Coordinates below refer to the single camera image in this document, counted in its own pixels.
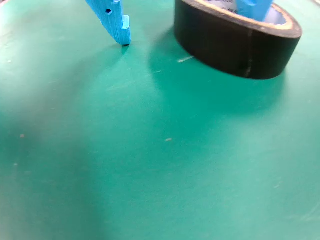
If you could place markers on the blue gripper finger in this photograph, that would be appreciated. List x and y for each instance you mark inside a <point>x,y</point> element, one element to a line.
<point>255,10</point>
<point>115,22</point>

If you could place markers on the black electrical tape roll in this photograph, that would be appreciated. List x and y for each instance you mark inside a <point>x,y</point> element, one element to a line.
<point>225,47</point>

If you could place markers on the green table mat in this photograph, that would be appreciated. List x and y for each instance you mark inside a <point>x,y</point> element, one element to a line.
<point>125,150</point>

